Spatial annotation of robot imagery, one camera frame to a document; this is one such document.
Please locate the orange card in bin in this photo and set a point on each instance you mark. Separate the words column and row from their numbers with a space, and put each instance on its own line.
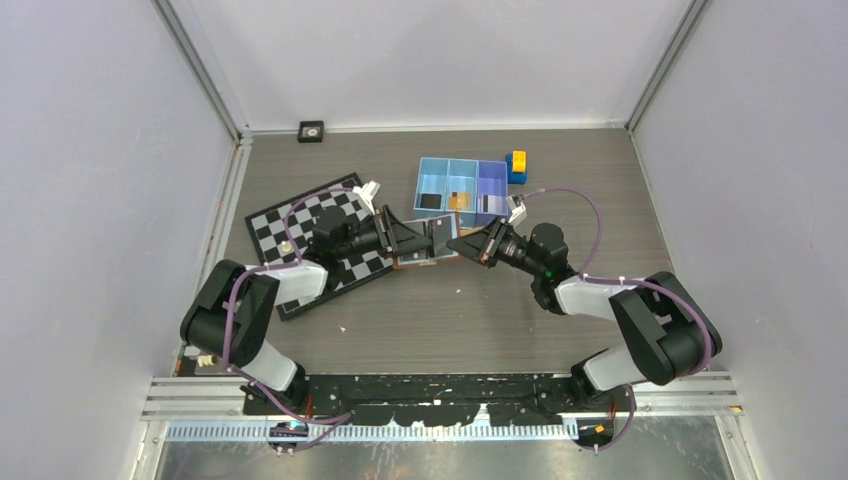
column 460, row 201

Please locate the black white chessboard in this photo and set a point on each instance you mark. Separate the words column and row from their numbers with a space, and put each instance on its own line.
column 293, row 220

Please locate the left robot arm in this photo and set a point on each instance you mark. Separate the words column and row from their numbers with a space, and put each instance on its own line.
column 229, row 316

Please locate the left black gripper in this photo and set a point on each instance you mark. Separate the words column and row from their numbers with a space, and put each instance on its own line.
column 392, row 235

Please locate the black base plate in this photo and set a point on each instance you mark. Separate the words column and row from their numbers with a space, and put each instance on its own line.
column 436, row 400

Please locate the light blue left bin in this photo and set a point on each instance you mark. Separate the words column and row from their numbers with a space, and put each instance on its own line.
column 432, row 178

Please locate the light blue bin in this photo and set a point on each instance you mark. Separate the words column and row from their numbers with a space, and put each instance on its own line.
column 432, row 178
column 462, row 177

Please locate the purple right bin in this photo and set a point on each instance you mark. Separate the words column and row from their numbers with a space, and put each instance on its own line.
column 491, row 180

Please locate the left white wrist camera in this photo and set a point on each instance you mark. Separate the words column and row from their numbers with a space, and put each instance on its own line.
column 365, row 195

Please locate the light blue middle bin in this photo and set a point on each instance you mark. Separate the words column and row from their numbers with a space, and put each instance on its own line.
column 462, row 177

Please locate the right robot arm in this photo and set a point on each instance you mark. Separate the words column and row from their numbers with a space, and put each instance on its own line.
column 666, row 334

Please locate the cream chess piece on floor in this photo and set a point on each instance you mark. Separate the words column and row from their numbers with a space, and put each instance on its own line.
column 206, row 361

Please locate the silver black card in bin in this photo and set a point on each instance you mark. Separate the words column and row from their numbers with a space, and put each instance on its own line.
column 492, row 204

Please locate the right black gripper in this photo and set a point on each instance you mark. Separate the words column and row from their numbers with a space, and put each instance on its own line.
column 482, row 245

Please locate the small black square box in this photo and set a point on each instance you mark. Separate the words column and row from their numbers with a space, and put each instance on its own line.
column 311, row 131

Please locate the grey card in holder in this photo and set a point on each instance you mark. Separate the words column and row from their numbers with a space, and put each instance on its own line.
column 442, row 229

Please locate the brown leather card holder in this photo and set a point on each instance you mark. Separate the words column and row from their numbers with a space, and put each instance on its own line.
column 423, row 258

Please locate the blue yellow toy block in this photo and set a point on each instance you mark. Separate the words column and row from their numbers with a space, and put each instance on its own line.
column 516, row 167

